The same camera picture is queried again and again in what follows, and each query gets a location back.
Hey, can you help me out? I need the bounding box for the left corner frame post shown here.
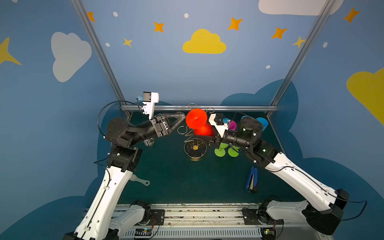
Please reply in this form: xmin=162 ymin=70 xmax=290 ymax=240
xmin=71 ymin=0 xmax=128 ymax=105

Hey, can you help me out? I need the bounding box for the aluminium frame rear rail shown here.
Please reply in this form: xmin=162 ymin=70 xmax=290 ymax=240
xmin=120 ymin=104 xmax=279 ymax=113

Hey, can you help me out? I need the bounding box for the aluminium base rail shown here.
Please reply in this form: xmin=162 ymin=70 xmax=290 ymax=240
xmin=83 ymin=202 xmax=319 ymax=240

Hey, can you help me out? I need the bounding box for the green wine glass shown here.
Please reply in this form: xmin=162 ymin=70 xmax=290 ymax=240
xmin=228 ymin=145 xmax=240 ymax=158
xmin=214 ymin=143 xmax=229 ymax=158

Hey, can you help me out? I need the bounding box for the corner frame post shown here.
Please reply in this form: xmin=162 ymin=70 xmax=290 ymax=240
xmin=71 ymin=0 xmax=128 ymax=105
xmin=266 ymin=0 xmax=337 ymax=119

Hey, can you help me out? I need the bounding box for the red wine glass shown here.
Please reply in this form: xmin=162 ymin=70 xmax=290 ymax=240
xmin=186 ymin=109 xmax=214 ymax=137

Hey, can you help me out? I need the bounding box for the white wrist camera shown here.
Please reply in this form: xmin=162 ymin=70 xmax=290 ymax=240
xmin=209 ymin=113 xmax=229 ymax=137
xmin=137 ymin=92 xmax=159 ymax=120

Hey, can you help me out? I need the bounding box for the right corner frame post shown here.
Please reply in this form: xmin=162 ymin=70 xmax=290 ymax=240
xmin=266 ymin=0 xmax=337 ymax=119

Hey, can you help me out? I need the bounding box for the pink wine glass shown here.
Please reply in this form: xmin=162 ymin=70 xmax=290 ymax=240
xmin=229 ymin=121 xmax=237 ymax=131

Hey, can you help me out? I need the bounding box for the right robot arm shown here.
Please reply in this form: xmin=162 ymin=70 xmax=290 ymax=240
xmin=187 ymin=113 xmax=349 ymax=236

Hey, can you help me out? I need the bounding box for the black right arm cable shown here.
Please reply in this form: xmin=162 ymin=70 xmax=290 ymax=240
xmin=263 ymin=166 xmax=368 ymax=222

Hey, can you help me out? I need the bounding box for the gold wire glass rack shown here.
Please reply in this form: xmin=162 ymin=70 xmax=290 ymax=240
xmin=177 ymin=103 xmax=208 ymax=162

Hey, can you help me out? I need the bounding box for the silver tin can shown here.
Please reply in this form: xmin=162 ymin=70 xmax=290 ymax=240
xmin=143 ymin=138 xmax=155 ymax=147

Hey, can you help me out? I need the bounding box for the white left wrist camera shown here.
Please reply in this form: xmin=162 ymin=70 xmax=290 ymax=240
xmin=137 ymin=92 xmax=159 ymax=120

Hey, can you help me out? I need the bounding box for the black left camera cable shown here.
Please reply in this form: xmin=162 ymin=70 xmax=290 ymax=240
xmin=96 ymin=100 xmax=143 ymax=137

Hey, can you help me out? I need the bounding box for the grey dish brush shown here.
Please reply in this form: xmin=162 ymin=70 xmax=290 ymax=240
xmin=130 ymin=174 xmax=151 ymax=187

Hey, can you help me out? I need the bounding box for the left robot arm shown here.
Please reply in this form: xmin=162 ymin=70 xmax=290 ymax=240
xmin=63 ymin=113 xmax=186 ymax=240

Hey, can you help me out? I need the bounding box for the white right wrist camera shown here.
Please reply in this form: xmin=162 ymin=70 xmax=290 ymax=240
xmin=209 ymin=113 xmax=229 ymax=137

